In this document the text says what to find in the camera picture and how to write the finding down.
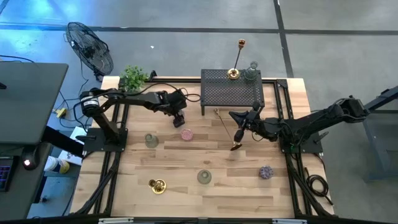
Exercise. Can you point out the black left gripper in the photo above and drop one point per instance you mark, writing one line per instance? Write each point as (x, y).
(177, 101)

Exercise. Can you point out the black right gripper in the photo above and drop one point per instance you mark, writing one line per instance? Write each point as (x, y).
(248, 118)

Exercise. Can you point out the tall gold candlestick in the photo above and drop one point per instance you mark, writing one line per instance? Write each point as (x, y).
(233, 74)
(236, 147)

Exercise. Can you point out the pink patterned candle tin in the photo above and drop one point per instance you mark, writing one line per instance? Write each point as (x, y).
(186, 134)

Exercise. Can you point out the green ribbed glass candle holder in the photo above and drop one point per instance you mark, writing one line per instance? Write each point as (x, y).
(204, 176)
(250, 74)
(152, 142)

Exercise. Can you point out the short gold candlestick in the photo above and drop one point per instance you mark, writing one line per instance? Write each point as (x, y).
(159, 186)

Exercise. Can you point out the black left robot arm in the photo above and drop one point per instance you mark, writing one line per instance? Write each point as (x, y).
(136, 100)

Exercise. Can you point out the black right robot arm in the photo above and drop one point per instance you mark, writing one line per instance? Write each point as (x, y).
(311, 124)

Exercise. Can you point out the black perforated metal shelf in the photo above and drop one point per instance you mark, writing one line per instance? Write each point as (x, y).
(224, 90)

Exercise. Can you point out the green plant in white pot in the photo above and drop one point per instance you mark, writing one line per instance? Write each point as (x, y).
(133, 77)

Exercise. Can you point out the silver bar on beam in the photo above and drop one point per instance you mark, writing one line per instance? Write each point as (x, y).
(289, 221)
(115, 221)

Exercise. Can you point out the white paper sheet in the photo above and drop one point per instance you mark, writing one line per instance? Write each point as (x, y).
(71, 158)

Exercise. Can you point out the black floor fan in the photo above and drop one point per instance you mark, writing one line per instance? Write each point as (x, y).
(90, 49)

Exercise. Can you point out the white blue yellow can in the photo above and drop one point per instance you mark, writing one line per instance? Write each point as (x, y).
(57, 165)

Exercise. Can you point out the grey blue side table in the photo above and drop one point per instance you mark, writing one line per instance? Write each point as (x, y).
(381, 99)

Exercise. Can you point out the dark grey desk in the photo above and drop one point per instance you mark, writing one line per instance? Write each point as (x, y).
(31, 102)

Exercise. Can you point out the black computer mouse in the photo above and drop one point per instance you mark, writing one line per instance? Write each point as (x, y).
(29, 161)

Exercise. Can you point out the black keyboard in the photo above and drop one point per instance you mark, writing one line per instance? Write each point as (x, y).
(4, 174)

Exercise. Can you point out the black aluminium table frame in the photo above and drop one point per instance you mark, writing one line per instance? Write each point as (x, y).
(109, 186)

